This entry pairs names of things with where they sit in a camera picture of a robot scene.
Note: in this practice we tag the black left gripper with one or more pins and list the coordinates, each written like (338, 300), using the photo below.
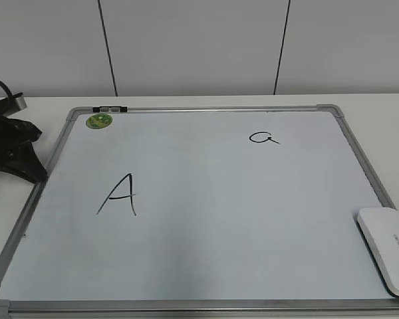
(21, 160)

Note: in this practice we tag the white whiteboard eraser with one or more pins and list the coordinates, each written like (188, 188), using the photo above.
(380, 227)

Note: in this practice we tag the grey framed whiteboard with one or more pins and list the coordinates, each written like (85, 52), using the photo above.
(199, 212)

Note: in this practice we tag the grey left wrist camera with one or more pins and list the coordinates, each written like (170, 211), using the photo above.
(17, 103)

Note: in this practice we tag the black grey frame clip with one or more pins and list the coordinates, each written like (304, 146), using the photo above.
(112, 109)

